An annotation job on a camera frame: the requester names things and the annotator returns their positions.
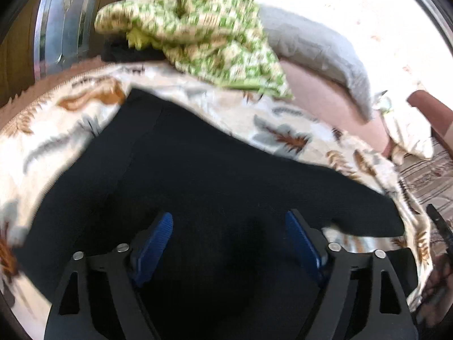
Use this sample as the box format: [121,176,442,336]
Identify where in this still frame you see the white printed cloth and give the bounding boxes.
[379,92,436,160]

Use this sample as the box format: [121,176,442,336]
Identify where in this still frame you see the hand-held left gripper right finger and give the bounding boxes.
[285,210,420,340]

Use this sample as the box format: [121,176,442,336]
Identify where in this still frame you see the black pants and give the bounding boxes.
[21,88,418,340]

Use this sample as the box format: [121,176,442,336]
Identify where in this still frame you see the glass panel door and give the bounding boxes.
[33,0,137,78]

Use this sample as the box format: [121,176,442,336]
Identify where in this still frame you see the leaf printed blanket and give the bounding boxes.
[0,63,434,330]

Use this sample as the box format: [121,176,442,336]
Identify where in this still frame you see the grey quilted pillow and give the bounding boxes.
[258,3,376,121]

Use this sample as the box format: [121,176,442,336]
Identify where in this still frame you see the striped bed sheet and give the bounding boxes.
[396,145,453,216]

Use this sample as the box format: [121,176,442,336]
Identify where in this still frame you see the green checked quilt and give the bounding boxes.
[95,0,294,100]

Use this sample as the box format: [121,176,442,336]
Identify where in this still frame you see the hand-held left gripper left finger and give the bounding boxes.
[44,212,174,340]

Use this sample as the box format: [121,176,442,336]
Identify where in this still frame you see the light green small cloth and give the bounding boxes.
[377,92,393,114]

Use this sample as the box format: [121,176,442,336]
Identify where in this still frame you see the pink mattress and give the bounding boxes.
[279,60,393,156]

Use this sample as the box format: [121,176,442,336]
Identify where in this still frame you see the brown sofa armrest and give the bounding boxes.
[407,90,453,142]

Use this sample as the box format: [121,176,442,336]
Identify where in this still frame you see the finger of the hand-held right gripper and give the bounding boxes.
[426,203,453,256]

